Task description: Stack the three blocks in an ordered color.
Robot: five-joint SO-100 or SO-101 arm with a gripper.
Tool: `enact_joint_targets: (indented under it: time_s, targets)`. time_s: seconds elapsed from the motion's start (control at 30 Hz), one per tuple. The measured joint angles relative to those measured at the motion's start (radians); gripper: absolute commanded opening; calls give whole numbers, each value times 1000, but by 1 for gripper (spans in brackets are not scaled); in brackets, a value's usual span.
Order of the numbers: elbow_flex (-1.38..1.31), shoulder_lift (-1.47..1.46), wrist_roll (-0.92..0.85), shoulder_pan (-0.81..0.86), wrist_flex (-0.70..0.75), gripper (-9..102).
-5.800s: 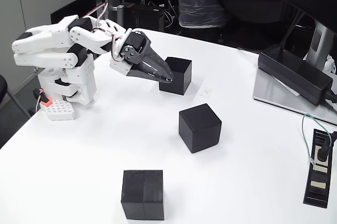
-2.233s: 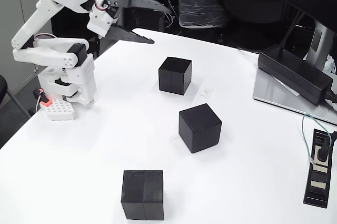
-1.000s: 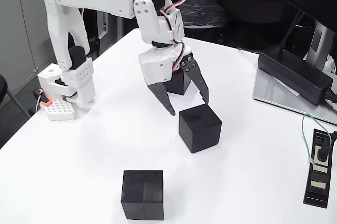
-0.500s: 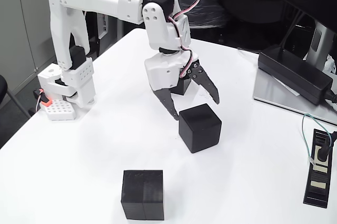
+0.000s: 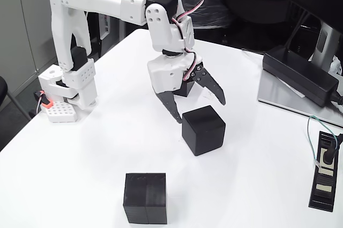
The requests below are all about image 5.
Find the black plain cube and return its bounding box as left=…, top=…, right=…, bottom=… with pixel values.
left=173, top=77, right=196, bottom=98

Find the black smooth rounded cube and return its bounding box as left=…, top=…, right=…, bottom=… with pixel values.
left=182, top=105, right=226, bottom=157

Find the black cube with seam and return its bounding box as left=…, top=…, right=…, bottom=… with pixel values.
left=123, top=172, right=168, bottom=225

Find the black power adapter brick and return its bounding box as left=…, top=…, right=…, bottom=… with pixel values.
left=262, top=45, right=340, bottom=107

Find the white perforated clamp block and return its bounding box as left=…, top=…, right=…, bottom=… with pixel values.
left=34, top=90, right=79, bottom=123

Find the silver monitor stand neck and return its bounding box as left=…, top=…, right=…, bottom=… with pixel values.
left=310, top=21, right=342, bottom=72

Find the black power strip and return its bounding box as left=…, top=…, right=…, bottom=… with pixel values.
left=308, top=130, right=343, bottom=212

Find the black chair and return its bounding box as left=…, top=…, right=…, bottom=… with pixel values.
left=0, top=75, right=33, bottom=121

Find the silver metal post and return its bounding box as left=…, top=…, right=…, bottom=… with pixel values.
left=117, top=18, right=128, bottom=41

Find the silver monitor base plate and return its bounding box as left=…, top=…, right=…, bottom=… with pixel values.
left=257, top=69, right=343, bottom=128

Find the green cable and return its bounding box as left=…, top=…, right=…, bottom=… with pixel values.
left=307, top=115, right=339, bottom=170

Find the black adapter power cable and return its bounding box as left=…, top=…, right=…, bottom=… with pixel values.
left=331, top=90, right=343, bottom=108

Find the black plug with cable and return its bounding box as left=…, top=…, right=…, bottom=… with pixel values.
left=320, top=133, right=343, bottom=165

